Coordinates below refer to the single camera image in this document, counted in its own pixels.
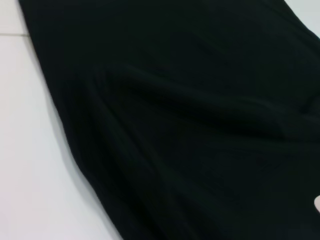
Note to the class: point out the black shirt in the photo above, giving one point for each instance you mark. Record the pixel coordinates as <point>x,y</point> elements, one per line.
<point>187,112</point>

